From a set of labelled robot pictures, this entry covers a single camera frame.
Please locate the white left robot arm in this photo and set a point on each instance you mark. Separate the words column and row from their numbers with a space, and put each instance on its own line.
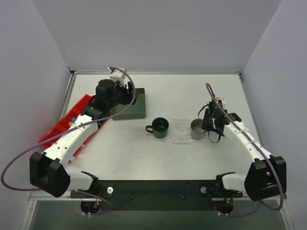
column 48, row 169

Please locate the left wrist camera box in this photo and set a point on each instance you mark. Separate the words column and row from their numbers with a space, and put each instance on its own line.
column 116, row 75

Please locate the aluminium frame rail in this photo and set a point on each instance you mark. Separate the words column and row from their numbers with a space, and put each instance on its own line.
column 57, row 187

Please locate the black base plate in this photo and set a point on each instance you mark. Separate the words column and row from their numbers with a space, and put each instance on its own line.
column 159, row 195

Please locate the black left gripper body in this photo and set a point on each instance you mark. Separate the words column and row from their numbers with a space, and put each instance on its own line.
column 130, row 93

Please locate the green plastic tray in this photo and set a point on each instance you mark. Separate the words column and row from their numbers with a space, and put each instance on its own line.
column 136, row 111

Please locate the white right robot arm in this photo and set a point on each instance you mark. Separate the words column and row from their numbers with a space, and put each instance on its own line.
column 247, row 153

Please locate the dark green mug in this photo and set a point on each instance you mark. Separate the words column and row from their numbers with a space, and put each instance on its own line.
column 159, row 128

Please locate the grey mug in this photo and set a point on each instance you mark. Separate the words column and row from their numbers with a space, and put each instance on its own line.
column 197, row 133

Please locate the clear textured oval tray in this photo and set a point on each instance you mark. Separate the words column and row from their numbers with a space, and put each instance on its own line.
column 167, row 138

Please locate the clear textured acrylic holder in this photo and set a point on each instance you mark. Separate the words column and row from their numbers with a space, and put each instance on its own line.
column 180, row 130

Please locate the red plastic organizer box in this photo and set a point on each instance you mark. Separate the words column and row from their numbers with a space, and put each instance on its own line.
column 64, row 127

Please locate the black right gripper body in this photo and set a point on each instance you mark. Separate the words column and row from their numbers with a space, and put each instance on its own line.
column 209, row 120

